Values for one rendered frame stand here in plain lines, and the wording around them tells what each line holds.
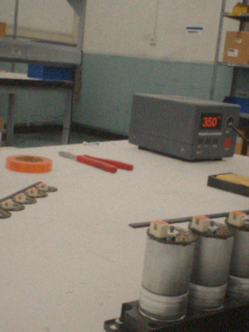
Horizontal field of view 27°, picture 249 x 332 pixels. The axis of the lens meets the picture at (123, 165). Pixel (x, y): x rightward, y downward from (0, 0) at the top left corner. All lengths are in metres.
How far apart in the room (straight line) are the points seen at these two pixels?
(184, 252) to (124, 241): 0.18
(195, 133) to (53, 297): 0.54
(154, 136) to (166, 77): 4.90
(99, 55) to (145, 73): 0.72
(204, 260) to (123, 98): 5.85
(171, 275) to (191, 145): 0.57
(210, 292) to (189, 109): 0.56
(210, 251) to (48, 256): 0.15
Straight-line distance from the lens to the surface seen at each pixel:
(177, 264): 0.25
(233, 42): 4.89
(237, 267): 0.30
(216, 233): 0.27
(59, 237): 0.43
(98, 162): 0.71
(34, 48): 3.27
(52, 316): 0.30
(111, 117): 6.22
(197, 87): 5.56
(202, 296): 0.28
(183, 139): 0.83
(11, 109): 4.06
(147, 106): 0.89
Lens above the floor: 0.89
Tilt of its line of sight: 11 degrees down
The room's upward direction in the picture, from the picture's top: 6 degrees clockwise
